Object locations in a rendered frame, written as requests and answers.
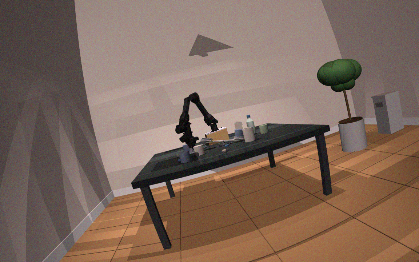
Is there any grey bottle with dark blue cap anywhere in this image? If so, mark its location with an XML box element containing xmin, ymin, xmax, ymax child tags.
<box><xmin>246</xmin><ymin>115</ymin><xmax>256</xmax><ymax>134</ymax></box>

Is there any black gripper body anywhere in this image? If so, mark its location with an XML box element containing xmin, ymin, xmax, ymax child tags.
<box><xmin>182</xmin><ymin>130</ymin><xmax>199</xmax><ymax>143</ymax></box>

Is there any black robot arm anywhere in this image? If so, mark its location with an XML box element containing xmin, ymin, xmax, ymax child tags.
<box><xmin>175</xmin><ymin>92</ymin><xmax>219</xmax><ymax>142</ymax></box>

